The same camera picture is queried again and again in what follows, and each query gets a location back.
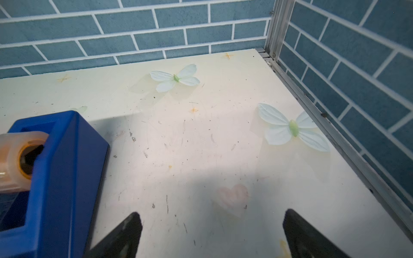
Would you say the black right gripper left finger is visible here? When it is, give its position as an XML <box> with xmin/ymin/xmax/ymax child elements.
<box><xmin>85</xmin><ymin>212</ymin><xmax>143</xmax><ymax>258</ymax></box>

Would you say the aluminium corner frame post right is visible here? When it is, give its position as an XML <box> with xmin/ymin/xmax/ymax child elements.
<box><xmin>265</xmin><ymin>1</ymin><xmax>413</xmax><ymax>239</ymax></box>

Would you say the clear tape roll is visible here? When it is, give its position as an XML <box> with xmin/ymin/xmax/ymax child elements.
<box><xmin>1</xmin><ymin>131</ymin><xmax>48</xmax><ymax>194</ymax></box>

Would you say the blue tape dispenser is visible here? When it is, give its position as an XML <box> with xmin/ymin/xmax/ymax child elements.
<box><xmin>1</xmin><ymin>111</ymin><xmax>110</xmax><ymax>258</ymax></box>

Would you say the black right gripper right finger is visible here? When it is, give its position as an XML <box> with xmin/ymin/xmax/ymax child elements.
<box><xmin>283</xmin><ymin>209</ymin><xmax>349</xmax><ymax>258</ymax></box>

